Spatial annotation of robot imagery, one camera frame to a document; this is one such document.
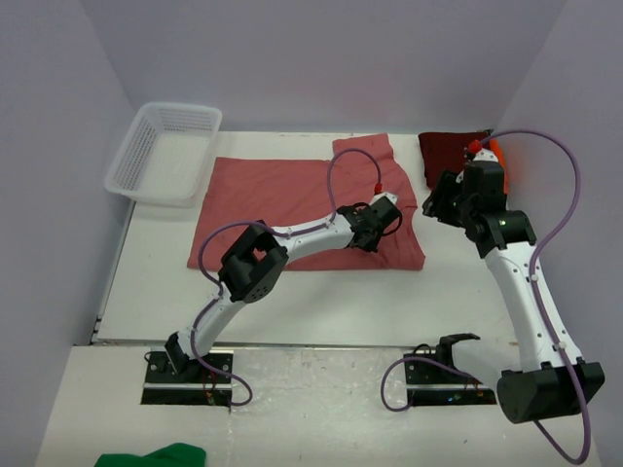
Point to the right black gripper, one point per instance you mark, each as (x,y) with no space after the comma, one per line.
(436,205)

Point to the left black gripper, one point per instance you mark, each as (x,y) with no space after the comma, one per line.
(372,245)

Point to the pink t shirt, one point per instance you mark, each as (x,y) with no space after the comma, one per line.
(288,192)

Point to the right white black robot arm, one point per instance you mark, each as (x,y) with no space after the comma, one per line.
(548,377)

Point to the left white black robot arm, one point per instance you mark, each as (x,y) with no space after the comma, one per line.
(252,265)

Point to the folded dark red shirt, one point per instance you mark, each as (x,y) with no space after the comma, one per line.
(444,151)

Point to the folded orange shirt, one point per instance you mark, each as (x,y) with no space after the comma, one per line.
(497,150)

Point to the white plastic basket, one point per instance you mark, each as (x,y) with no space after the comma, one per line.
(165,154)

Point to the green cloth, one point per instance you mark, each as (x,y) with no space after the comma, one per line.
(174,455)

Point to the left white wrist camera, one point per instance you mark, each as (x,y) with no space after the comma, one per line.
(385,195)

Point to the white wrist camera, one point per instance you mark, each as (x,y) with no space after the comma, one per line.
(485,155)
(385,195)

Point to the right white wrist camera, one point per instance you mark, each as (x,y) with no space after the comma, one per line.
(485,155)

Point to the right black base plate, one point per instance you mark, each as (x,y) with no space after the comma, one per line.
(430,386)

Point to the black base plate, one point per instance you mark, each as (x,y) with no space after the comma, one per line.
(430,386)
(196,386)

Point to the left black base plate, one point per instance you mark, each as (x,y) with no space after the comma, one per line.
(196,386)

